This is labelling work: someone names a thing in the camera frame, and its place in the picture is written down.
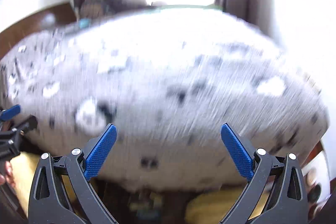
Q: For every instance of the dark wooden headboard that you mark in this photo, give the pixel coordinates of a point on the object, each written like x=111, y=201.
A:
x=45, y=19

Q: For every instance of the person's left hand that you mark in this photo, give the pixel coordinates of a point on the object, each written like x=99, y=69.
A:
x=8, y=177

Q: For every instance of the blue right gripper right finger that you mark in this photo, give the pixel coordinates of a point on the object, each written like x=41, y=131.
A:
x=238, y=153

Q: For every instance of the grey fluffy cat-pattern blanket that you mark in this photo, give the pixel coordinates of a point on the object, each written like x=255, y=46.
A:
x=168, y=80

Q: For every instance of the brown patterned pillow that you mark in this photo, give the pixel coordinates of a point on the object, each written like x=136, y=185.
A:
x=93, y=9

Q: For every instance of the small teal item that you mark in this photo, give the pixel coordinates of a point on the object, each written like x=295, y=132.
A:
x=84, y=23

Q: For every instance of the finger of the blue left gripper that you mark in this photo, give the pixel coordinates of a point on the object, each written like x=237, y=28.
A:
x=29, y=124
x=10, y=113

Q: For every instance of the white appliance on floor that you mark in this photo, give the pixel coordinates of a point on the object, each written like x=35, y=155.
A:
x=317, y=180

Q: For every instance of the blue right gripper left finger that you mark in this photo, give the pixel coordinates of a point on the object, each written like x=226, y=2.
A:
x=97, y=150

